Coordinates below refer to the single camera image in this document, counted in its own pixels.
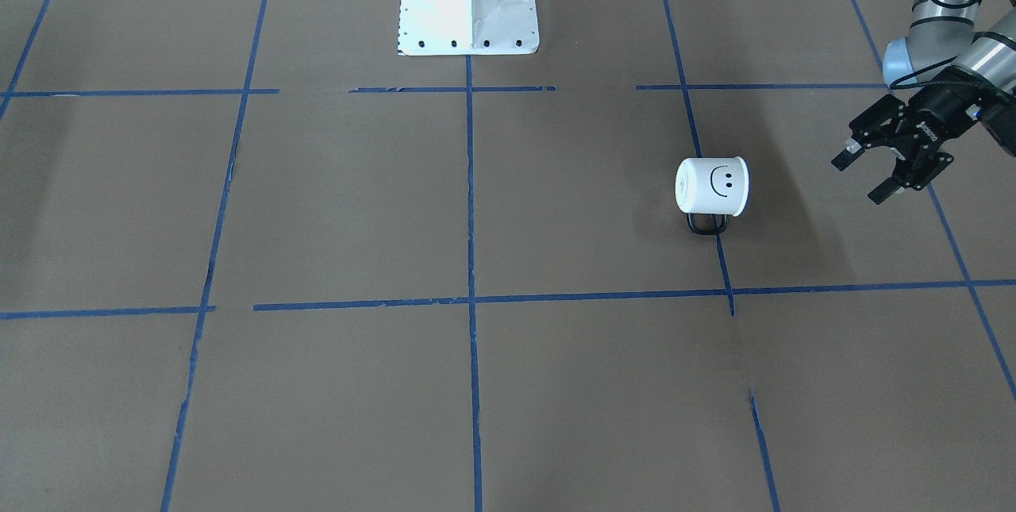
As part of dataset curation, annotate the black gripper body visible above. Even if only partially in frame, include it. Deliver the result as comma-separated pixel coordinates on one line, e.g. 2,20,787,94
849,67,986,191

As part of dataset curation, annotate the white camera pedestal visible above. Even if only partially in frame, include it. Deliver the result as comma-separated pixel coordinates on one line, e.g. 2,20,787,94
397,0,541,56

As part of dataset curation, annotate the brown paper table cover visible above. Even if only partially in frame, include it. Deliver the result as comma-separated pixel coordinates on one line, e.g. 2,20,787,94
2,0,1014,511

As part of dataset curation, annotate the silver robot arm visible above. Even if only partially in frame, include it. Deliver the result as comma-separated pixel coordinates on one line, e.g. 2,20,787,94
832,0,1015,204

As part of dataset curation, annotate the white smiley mug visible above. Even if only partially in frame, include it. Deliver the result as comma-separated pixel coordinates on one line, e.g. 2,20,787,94
675,156,750,236

